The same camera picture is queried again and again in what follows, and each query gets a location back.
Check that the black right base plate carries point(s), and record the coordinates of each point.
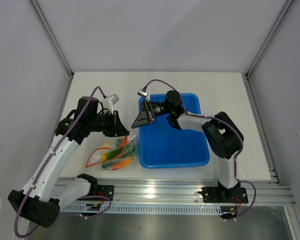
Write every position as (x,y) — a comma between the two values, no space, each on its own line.
(211,193)

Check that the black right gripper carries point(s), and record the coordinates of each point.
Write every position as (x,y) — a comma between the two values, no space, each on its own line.
(146,115)

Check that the right aluminium frame post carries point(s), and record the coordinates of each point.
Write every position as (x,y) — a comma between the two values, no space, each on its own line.
(273,31)

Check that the aluminium frame post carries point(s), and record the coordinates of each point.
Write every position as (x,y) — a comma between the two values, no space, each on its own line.
(273,31)
(51,36)

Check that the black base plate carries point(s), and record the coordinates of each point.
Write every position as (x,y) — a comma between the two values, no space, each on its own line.
(211,193)
(106,190)

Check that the dark green cucumber toy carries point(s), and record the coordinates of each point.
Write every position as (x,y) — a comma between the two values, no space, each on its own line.
(129,149)

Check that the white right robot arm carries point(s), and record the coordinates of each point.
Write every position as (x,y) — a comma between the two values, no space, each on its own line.
(223,136)

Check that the aluminium mounting rail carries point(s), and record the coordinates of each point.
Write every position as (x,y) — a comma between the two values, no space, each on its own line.
(185,192)

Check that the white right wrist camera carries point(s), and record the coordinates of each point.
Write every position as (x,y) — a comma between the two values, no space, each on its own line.
(144,93)

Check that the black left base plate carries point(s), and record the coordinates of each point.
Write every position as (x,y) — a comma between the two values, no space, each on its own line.
(106,190)

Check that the clear zip top bag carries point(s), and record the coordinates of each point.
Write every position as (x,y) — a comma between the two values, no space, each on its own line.
(94,159)

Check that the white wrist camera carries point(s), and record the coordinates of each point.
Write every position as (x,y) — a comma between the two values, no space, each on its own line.
(109,102)
(144,93)

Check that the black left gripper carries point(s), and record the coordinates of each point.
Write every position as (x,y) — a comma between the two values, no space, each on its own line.
(116,129)

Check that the blue plastic bin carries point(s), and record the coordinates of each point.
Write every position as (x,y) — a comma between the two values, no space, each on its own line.
(162,146)

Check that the yellow orange mango toy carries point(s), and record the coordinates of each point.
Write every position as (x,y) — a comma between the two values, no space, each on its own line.
(105,156)

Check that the left aluminium frame post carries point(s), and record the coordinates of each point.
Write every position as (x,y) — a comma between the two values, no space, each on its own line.
(51,36)

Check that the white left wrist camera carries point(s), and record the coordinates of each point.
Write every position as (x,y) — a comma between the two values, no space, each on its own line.
(109,102)

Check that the white slotted cable duct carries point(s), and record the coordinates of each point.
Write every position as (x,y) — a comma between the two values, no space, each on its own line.
(153,209)

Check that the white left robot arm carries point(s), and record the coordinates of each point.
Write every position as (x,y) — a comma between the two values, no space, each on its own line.
(36,201)

